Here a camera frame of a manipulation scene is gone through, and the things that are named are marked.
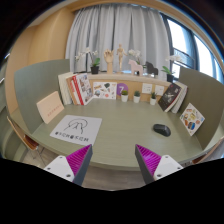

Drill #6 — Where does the wooden chair right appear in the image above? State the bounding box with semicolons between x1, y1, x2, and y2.
192;136;224;165

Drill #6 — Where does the black wooden horse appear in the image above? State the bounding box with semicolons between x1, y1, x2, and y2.
146;62;158;75

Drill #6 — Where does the white orchid middle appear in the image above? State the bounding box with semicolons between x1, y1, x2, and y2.
128;49;141;65

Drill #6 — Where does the white book stack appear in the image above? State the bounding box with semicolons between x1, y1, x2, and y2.
58;72;73;105

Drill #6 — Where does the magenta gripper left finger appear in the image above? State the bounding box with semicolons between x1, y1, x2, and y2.
44;145;93;186

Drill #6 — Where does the pink wooden horse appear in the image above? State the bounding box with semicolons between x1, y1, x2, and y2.
128;60;143;76

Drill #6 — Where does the small potted plant left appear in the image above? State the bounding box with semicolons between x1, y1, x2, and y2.
121;90;128;102

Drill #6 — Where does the black computer mouse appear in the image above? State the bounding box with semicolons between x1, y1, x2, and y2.
153;124;171;137

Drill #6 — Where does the purple round sign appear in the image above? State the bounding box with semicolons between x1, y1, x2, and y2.
117;83;128;96

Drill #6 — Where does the beige card sign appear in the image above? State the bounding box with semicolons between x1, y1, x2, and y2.
36;91;64;124

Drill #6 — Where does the small white card right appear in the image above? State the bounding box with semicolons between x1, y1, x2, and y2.
155;85;164;96

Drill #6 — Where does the wooden mannequin figure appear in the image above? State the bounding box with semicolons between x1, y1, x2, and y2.
116;45;126;73

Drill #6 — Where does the white orchid black pot right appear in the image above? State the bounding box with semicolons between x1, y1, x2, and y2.
161;54;181;83

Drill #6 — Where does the black book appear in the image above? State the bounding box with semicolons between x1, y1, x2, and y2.
158;83;182;112

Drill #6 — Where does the white orchid black pot left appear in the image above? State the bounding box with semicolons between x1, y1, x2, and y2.
75;47;100;75

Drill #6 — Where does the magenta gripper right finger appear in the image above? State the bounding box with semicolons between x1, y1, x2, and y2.
135;144;182;184

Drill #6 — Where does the grey curtain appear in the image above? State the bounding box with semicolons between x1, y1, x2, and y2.
66;4;170;72

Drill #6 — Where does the wooden shelf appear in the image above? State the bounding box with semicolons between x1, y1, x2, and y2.
88;73;170;102

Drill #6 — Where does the red white magazine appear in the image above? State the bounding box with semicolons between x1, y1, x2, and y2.
73;73;93;105

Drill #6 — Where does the small potted plant right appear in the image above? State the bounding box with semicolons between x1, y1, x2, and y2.
150;92;156;105

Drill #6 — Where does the white orchid black pot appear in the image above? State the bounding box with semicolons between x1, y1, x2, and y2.
75;47;100;75
161;54;181;83

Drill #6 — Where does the white illustrated card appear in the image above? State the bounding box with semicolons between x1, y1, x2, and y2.
93;82;117;100

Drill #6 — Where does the small potted plant middle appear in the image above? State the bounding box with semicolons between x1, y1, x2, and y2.
133;91;141;103

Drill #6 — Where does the wooden hand model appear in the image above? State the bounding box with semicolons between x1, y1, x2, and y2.
104;49;114;74

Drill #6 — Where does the wooden chair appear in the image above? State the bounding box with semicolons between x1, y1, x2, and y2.
5;115;46;164
192;136;224;165

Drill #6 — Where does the small potted plant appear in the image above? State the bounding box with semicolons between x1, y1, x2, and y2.
133;91;141;103
150;92;156;105
121;90;128;102

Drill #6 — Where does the wooden chair left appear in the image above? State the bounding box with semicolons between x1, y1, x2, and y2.
5;115;46;164

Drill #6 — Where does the small white card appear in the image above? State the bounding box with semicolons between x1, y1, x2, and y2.
155;85;164;96
142;83;152;94

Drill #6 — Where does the colourful sticker book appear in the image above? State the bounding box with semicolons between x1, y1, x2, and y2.
180;103;205;136

